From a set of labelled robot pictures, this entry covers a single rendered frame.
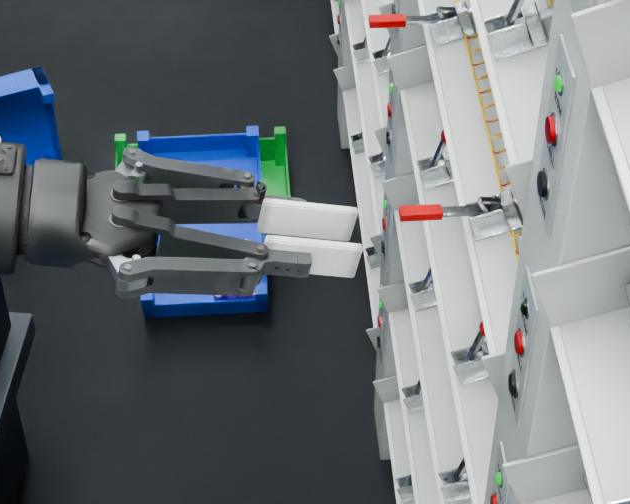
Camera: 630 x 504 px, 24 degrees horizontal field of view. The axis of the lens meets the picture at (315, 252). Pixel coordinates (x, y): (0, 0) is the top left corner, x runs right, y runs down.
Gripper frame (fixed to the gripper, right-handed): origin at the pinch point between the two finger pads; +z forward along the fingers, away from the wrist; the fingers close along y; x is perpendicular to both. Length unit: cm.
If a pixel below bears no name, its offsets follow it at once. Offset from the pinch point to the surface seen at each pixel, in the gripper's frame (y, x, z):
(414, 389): 38, 60, 28
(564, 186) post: -14.5, -19.9, 9.9
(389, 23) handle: 37.4, 6.6, 11.5
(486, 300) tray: 3.3, 8.1, 16.3
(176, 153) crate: 112, 90, 3
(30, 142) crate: 124, 102, -22
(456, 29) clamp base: 37.0, 6.0, 18.0
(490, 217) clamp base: 10.2, 5.4, 16.9
